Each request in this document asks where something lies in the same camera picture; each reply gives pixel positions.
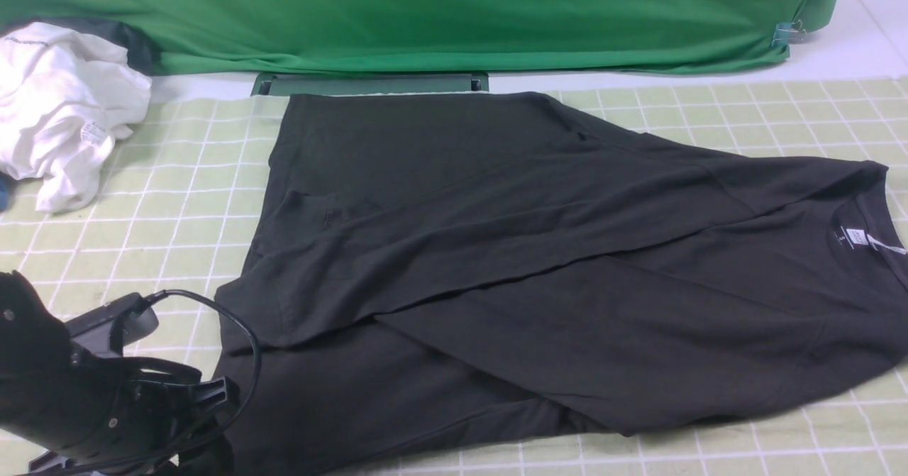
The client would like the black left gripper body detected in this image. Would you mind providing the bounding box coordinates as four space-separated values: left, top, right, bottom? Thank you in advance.
28 351 240 475

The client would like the dark gray long-sleeved shirt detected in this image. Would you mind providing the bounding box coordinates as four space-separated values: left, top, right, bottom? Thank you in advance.
215 92 906 475

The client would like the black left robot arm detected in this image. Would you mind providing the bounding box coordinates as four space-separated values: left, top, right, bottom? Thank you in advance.
1 270 240 475

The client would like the crumpled white shirt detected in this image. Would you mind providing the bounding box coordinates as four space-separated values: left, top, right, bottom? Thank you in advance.
1 21 152 214

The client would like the light green checkered table mat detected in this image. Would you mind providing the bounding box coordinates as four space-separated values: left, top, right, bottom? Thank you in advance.
2 77 907 475

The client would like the blue garment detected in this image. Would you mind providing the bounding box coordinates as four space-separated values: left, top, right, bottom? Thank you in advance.
0 177 10 212

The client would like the green backdrop cloth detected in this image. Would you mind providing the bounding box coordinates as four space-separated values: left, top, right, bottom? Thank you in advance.
2 0 837 75

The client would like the metal binder clip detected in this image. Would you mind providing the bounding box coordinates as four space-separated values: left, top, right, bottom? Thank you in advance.
771 20 808 48

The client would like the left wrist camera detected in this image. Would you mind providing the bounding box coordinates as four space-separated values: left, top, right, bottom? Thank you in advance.
64 292 160 358

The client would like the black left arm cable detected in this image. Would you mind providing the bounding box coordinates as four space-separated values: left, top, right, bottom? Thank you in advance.
43 289 263 476

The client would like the green metal base bracket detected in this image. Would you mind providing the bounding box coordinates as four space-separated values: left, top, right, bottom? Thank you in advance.
250 72 489 97

